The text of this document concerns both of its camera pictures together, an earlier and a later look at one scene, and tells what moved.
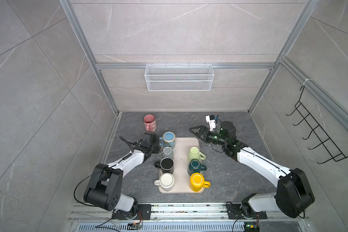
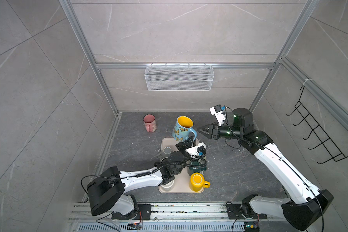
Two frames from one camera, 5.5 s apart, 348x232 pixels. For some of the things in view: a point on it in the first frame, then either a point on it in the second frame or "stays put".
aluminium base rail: x=185 y=218 stays put
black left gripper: x=156 y=139 to x=183 y=145
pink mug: x=149 y=121 stays put
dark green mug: x=195 y=166 stays put
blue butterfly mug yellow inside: x=167 y=139 to x=181 y=128
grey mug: x=167 y=152 stays put
